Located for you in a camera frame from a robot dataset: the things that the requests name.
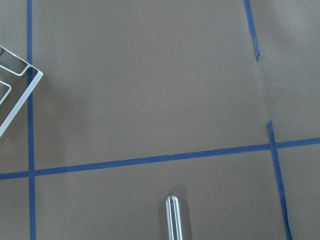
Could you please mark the steel muddler black tip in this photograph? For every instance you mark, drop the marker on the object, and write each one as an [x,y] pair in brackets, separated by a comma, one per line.
[176,217]

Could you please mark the white wire cup rack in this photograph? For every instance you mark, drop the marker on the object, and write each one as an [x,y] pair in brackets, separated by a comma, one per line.
[18,79]

